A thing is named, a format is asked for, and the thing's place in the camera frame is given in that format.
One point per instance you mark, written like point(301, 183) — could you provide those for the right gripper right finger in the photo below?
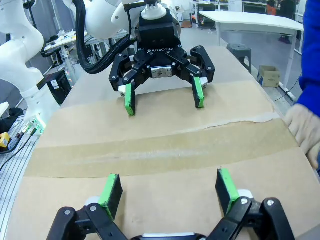
point(226, 192)

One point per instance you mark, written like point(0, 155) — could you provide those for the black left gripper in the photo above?
point(156, 37)

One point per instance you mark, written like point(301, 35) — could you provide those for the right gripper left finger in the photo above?
point(110, 197)

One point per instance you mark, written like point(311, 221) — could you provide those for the large brown cardboard box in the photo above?
point(160, 125)

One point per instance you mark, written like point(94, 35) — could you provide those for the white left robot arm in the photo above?
point(17, 50)

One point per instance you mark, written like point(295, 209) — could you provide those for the blue sleeved left forearm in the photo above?
point(311, 50)

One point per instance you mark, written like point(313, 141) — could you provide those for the black controller box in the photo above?
point(58, 86)

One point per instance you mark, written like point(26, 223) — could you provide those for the yellow emergency stop box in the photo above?
point(3, 141)

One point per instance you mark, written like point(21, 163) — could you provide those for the person's left gloved hand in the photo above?
point(305, 130)

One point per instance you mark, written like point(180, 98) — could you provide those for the black round stool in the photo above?
point(238, 48)

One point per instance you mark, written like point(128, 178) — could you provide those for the small cardboard carton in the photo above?
point(270, 77)

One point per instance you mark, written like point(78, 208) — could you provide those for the white office table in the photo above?
point(250, 20)

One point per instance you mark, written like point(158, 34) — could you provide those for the cluttered white desk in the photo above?
point(62, 41)

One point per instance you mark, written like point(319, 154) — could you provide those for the black bag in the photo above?
point(15, 112)

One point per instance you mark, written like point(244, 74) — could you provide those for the bystander in orange top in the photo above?
point(270, 6)

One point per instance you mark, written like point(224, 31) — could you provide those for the grooved aluminium base plate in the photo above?
point(10, 180)

